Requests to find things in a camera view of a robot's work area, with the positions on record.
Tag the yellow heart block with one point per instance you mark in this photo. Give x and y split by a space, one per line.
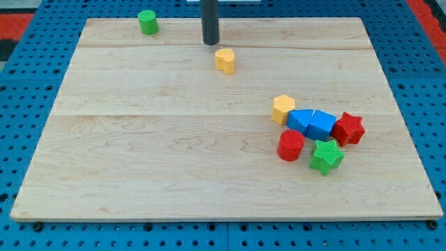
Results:
225 60

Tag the yellow hexagon block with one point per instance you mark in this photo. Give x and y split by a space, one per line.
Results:
282 105

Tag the red cylinder block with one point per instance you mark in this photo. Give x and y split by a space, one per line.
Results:
290 145

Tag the blue wedge block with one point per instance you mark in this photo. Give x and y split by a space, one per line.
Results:
299 119

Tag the light wooden board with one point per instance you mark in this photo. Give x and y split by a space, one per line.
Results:
146 129

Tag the blue cube block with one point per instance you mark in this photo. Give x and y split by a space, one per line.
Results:
320 126

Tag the green star block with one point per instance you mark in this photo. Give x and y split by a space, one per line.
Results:
325 156

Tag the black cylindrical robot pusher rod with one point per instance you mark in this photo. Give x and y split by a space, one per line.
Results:
210 21

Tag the red star block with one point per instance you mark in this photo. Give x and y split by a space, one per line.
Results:
348 129

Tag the green cylinder block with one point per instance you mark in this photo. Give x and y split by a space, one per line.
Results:
148 22

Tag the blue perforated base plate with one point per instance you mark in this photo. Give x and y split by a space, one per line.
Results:
33 74

